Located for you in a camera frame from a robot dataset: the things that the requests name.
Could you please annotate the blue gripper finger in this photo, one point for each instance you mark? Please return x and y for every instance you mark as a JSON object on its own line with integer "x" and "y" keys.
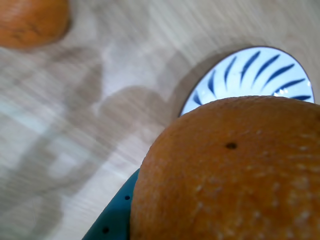
{"x": 115, "y": 220}

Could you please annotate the large orange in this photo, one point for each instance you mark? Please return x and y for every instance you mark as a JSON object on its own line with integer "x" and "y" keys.
{"x": 225, "y": 175}

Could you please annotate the medium orange with dark marks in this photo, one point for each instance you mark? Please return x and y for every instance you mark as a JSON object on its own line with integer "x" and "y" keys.
{"x": 30, "y": 22}

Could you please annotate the white plate blue leaf pattern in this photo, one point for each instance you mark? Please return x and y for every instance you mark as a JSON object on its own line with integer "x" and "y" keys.
{"x": 250, "y": 82}

